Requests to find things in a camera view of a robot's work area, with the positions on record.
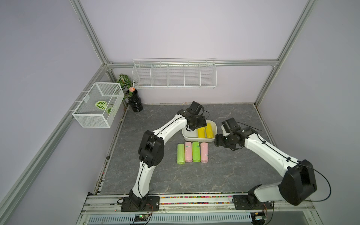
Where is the yellow trash bag roll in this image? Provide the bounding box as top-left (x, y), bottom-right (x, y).
top-left (197, 127), bottom-right (206, 139)
top-left (205, 123), bottom-right (214, 139)

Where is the white plastic storage box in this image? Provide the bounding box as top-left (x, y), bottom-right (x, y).
top-left (182, 120), bottom-right (218, 143)

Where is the pink trash bag roll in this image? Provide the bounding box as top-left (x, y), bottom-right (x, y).
top-left (184, 142), bottom-right (193, 163)
top-left (200, 142), bottom-right (209, 163)

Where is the bright green roll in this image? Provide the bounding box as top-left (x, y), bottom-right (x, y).
top-left (192, 142), bottom-right (201, 162)

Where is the light green roll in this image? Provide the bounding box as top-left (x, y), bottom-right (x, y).
top-left (177, 143), bottom-right (185, 165)

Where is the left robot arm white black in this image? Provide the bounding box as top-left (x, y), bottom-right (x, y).
top-left (129, 101), bottom-right (207, 204)

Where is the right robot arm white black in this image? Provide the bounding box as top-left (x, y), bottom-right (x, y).
top-left (215, 118), bottom-right (317, 208)

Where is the black vase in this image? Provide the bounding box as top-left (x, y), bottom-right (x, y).
top-left (128, 87), bottom-right (143, 113)

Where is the green artificial plant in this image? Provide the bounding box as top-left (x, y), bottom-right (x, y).
top-left (117, 74), bottom-right (133, 99)

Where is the long white wire shelf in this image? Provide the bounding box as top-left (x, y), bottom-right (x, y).
top-left (132, 58), bottom-right (217, 89)

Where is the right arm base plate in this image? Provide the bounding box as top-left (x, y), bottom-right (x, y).
top-left (232, 195), bottom-right (273, 211)

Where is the white vented cable duct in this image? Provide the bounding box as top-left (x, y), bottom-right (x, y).
top-left (85, 212), bottom-right (253, 225)

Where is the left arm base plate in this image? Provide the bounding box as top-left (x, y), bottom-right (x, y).
top-left (121, 196), bottom-right (160, 212)

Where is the white wire basket cube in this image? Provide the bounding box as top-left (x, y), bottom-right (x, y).
top-left (72, 82), bottom-right (124, 128)

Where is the aluminium mounting rail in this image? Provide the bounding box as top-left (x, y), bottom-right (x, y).
top-left (80, 193), bottom-right (316, 215)

